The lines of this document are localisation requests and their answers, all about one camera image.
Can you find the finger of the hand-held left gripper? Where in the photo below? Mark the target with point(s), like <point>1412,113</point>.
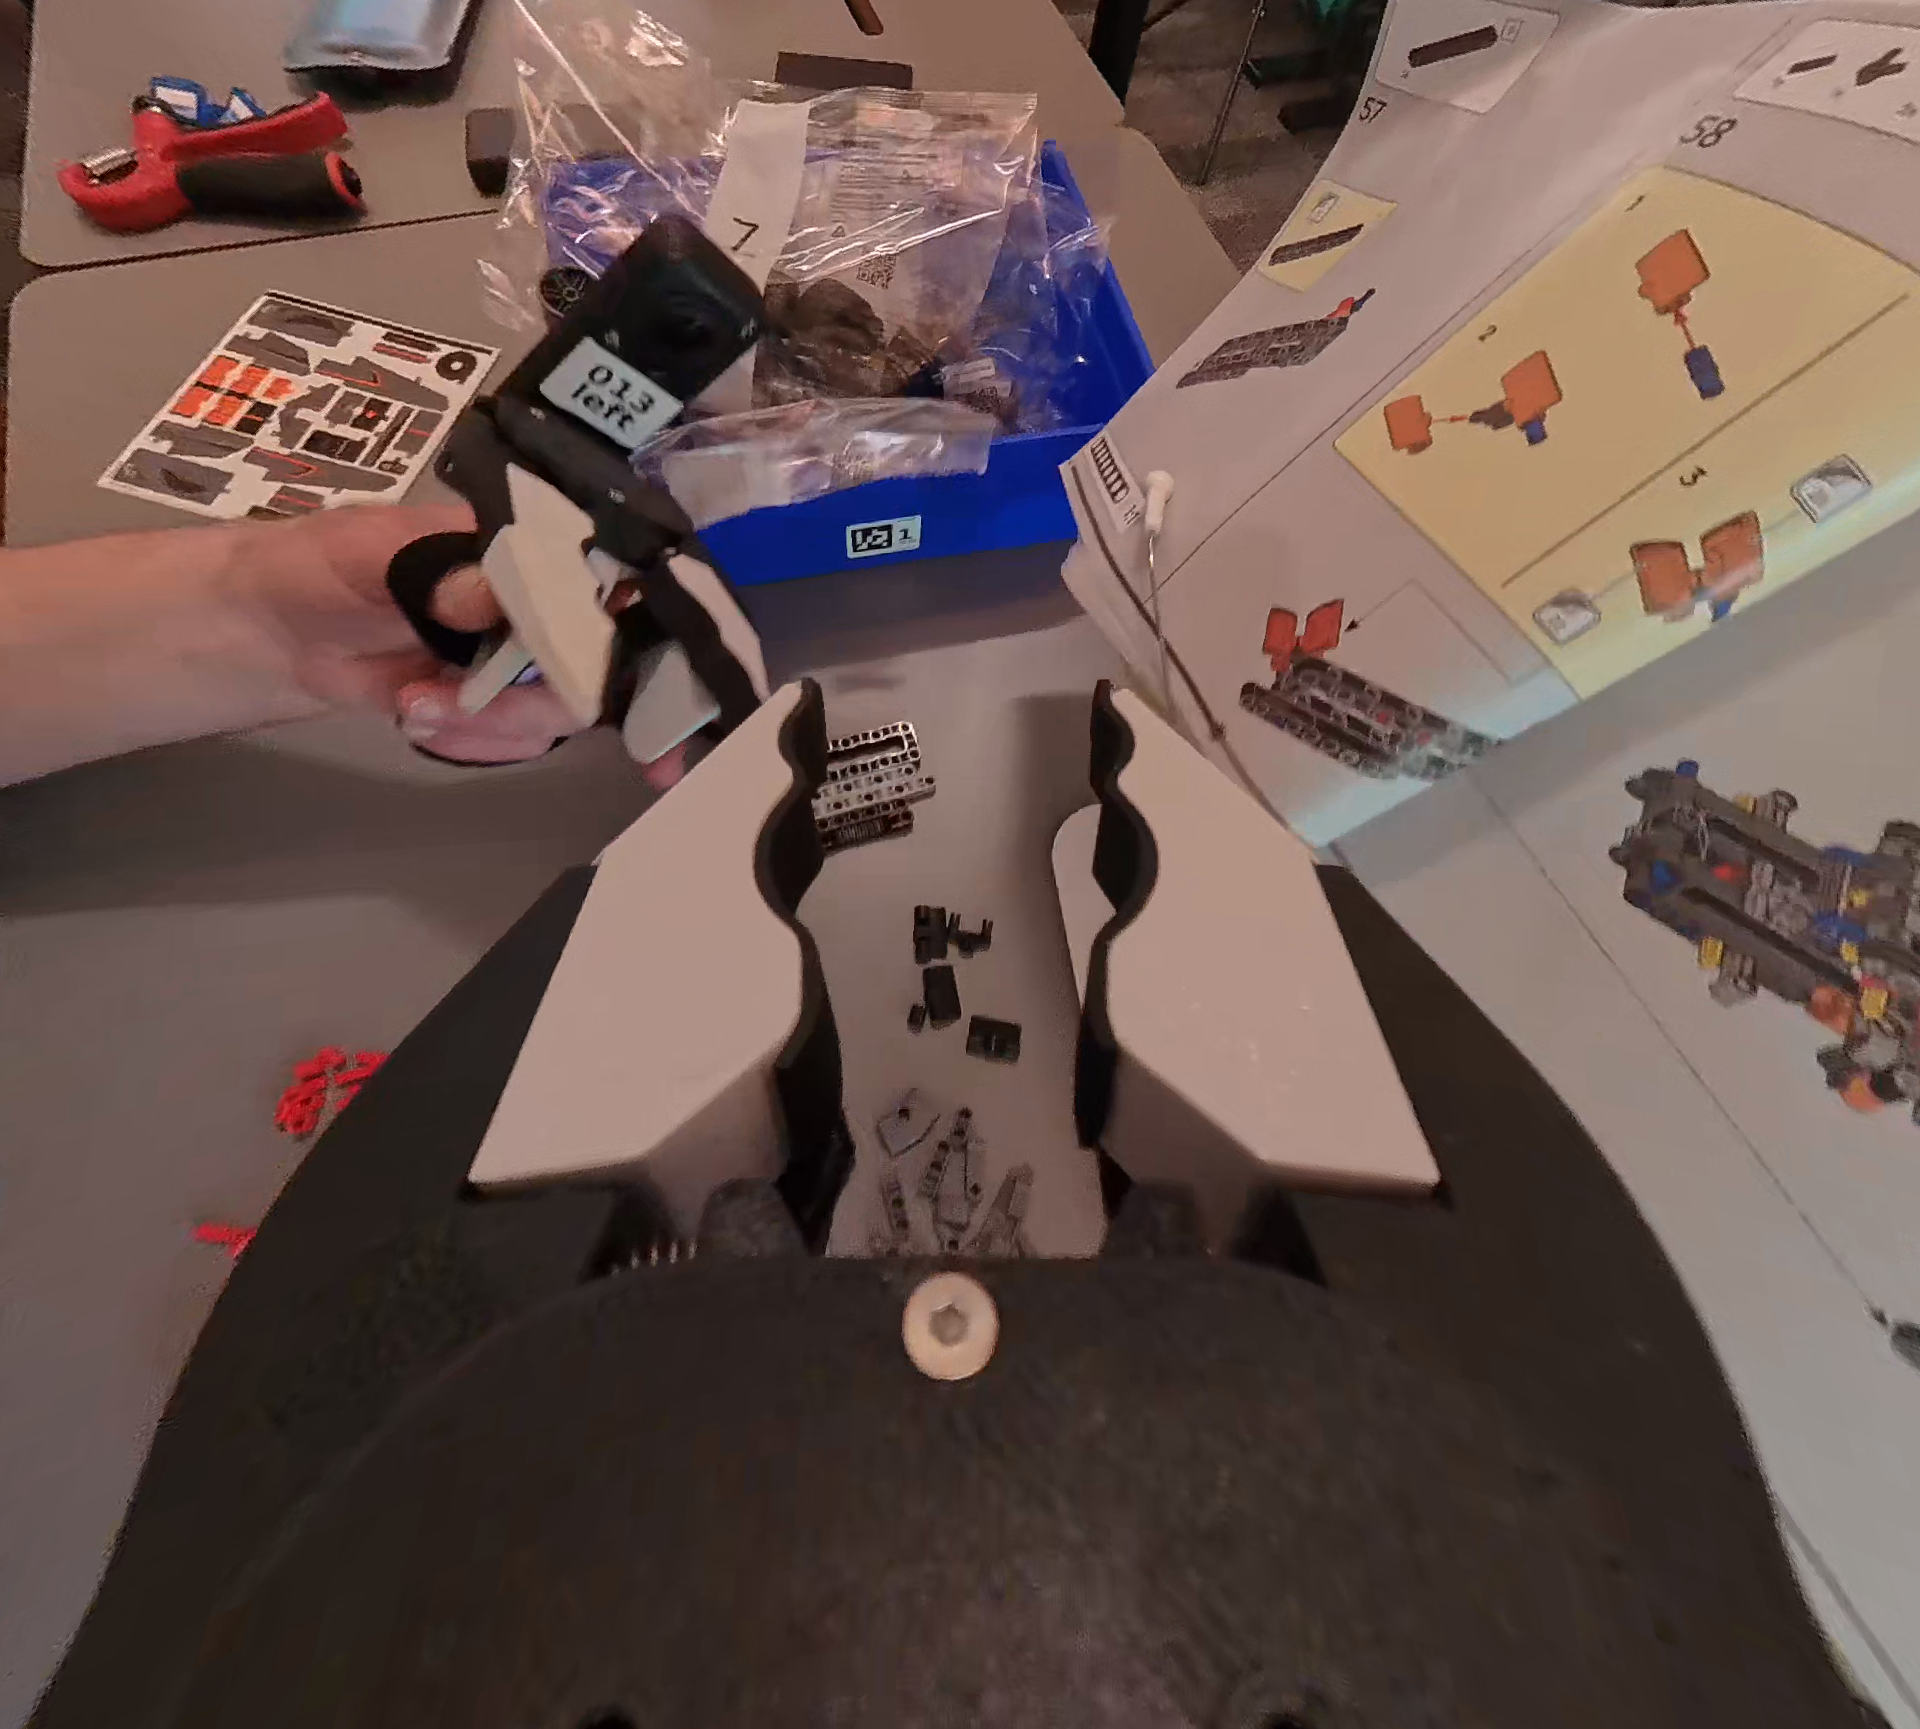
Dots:
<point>720,628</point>
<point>669,709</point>

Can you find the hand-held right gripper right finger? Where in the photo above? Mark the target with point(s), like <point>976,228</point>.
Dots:
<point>1260,1009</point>

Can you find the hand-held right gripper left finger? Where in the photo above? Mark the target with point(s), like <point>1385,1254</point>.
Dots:
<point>644,1009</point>

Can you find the lego instruction booklet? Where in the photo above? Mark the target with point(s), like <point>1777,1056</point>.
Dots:
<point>1500,258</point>

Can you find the person's left forearm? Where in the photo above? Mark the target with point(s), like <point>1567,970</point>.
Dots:
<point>120,649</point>

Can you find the small black lego piece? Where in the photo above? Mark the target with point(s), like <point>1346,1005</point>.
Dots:
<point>949,929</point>
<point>992,1039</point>
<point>938,998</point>

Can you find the pile of red lego pieces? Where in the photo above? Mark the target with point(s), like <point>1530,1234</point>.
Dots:
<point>322,1091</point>

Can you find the pile of grey lego pieces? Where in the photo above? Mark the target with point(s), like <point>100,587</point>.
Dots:
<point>945,1182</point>

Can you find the person's left hand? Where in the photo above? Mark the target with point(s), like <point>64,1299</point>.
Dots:
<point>330,619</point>

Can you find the sticker sheet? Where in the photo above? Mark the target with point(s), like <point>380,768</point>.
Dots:
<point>300,410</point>

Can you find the blue plastic bin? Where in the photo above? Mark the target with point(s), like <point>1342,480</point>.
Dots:
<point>975,516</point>

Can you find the small black block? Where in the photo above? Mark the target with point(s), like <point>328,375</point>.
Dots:
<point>490,151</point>

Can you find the clear bag with white slip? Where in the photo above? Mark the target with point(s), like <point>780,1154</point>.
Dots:
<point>840,215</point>

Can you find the crumpled clear plastic bag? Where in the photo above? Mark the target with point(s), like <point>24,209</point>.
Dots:
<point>584,65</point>

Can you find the flat black bar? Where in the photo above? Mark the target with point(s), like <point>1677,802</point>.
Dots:
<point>840,73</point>

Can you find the red black hand tool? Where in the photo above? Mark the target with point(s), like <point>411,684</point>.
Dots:
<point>195,176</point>

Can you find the silver foil pouch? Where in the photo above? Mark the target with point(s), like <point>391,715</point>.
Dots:
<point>391,5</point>

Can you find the black lego frame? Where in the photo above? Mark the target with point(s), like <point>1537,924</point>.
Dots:
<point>872,786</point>

